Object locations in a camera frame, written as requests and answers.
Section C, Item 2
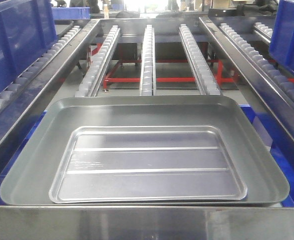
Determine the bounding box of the small silver ribbed tray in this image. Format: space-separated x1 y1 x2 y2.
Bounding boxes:
48 125 248 204

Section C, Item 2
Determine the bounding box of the large grey metal tray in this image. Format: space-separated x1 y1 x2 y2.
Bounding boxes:
0 95 290 206

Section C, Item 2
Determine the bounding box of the blue plastic box under tray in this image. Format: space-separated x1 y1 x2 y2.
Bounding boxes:
0 104 294 205

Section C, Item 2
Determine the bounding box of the far left roller track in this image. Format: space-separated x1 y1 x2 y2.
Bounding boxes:
0 25 81 112

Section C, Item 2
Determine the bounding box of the roller track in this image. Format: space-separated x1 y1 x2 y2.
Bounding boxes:
0 25 81 112
220 22 294 102

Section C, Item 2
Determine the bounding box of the far right roller track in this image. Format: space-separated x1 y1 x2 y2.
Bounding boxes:
220 22 294 102

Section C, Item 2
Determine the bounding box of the blue crate at left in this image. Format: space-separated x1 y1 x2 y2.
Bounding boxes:
0 0 57 92

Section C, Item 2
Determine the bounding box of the blue crate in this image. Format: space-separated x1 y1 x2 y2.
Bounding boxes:
269 0 294 75
0 0 57 92

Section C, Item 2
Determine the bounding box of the blue crate at right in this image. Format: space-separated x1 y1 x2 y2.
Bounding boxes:
269 0 294 75

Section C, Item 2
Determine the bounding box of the centre roller track rail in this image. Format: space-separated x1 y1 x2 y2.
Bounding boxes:
139 24 156 96

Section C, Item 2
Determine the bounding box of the roller track rail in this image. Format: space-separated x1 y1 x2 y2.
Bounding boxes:
74 25 120 98
179 24 222 96
139 24 156 96

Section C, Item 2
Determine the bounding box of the left roller track rail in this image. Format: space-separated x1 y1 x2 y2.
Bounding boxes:
74 25 120 98

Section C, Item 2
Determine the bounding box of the right roller track rail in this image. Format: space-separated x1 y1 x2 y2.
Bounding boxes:
179 24 222 96

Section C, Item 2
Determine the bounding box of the right steel divider rail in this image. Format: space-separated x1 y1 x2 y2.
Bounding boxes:
199 16 294 169

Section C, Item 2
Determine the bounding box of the steel divider rail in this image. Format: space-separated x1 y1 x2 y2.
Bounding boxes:
199 16 294 169
0 19 100 173

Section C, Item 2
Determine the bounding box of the left steel divider rail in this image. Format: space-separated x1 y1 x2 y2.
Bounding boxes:
0 19 100 173

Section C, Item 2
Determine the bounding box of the steel front frame bar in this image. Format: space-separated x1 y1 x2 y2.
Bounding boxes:
0 206 294 240

